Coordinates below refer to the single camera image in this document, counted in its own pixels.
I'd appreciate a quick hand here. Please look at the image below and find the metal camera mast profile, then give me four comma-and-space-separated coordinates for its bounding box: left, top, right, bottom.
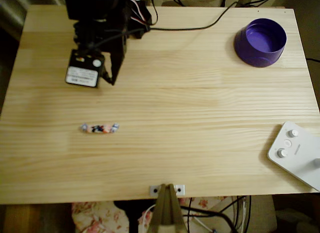
149, 183, 187, 233

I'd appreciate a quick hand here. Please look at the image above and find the floral patterned cloth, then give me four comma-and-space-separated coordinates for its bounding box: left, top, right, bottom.
71, 195, 230, 233

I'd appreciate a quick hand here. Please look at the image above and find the thick black cable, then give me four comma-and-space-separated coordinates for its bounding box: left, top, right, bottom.
180, 205, 237, 233

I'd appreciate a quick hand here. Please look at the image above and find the black camera cable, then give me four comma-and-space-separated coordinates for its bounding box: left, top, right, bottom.
86, 0, 241, 49

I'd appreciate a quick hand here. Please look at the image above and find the thin white cable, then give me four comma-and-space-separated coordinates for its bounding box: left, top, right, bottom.
143, 204, 157, 230
193, 216, 213, 233

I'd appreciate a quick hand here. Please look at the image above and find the black power cable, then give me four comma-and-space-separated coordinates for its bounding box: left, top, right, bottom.
149, 0, 159, 26

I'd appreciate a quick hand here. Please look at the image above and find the purple plastic bowl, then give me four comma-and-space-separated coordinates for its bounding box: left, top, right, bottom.
233, 17, 288, 68

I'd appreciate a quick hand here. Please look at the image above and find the candy white blue red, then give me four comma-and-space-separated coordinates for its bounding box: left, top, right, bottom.
79, 122, 120, 135

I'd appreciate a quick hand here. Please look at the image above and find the beige seat cushion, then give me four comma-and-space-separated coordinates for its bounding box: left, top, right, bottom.
207, 194, 278, 233

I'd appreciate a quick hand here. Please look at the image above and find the red white black servo wire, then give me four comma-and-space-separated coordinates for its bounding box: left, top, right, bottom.
123, 0, 152, 26

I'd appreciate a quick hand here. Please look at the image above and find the grey folded fabric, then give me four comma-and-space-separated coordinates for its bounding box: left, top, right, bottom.
0, 0, 32, 41

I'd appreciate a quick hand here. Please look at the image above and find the white lamp base with knobs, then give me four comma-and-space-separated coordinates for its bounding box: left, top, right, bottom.
266, 121, 320, 193

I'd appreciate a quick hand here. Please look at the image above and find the black box camera with label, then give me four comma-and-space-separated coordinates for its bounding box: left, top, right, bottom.
64, 49, 105, 89

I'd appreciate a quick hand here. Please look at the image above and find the black camera mount joint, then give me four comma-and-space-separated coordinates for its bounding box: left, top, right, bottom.
72, 19, 103, 55

